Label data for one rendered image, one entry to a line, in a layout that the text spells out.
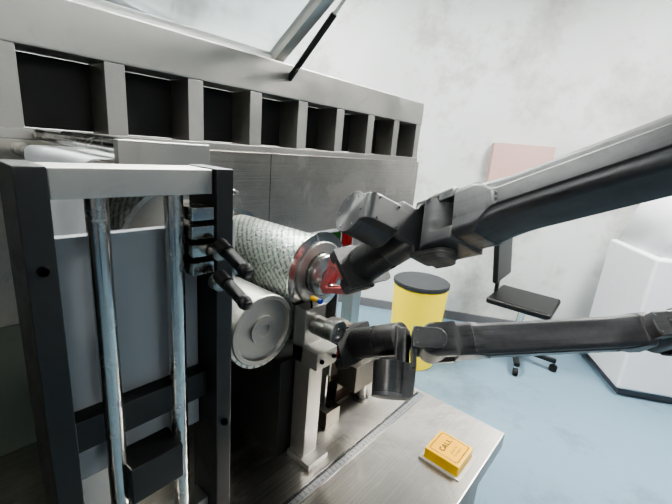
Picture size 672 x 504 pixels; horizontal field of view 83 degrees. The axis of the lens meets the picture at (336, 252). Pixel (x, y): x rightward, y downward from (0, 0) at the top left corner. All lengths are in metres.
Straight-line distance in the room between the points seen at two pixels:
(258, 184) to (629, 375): 2.85
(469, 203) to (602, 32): 3.43
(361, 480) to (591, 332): 0.47
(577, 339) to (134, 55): 0.90
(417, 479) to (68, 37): 0.95
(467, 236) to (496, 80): 3.18
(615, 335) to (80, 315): 0.74
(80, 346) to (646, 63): 3.86
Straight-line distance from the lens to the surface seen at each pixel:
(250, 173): 0.96
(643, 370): 3.32
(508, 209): 0.42
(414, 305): 2.63
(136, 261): 0.38
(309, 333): 0.67
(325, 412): 0.86
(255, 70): 0.98
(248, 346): 0.64
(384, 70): 3.59
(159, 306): 0.41
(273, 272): 0.68
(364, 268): 0.56
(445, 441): 0.87
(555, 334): 0.74
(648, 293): 3.11
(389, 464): 0.83
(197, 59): 0.90
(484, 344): 0.70
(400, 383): 0.67
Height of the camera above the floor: 1.47
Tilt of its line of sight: 15 degrees down
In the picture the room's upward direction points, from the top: 5 degrees clockwise
